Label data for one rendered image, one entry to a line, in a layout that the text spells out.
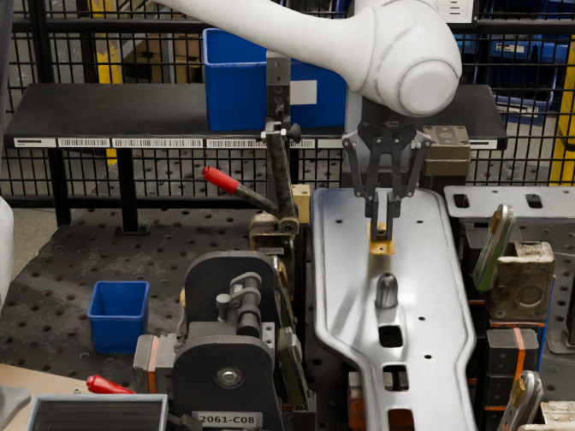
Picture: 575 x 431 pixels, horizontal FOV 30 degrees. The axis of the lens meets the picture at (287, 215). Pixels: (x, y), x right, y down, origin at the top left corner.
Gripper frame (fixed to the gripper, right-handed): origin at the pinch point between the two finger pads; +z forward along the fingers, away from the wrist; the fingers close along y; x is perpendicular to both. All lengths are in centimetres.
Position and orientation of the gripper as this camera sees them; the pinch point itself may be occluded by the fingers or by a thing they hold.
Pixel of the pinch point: (382, 215)
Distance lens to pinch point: 161.7
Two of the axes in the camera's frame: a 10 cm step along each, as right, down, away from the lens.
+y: 10.0, 0.0, 0.0
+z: 0.0, 8.5, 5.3
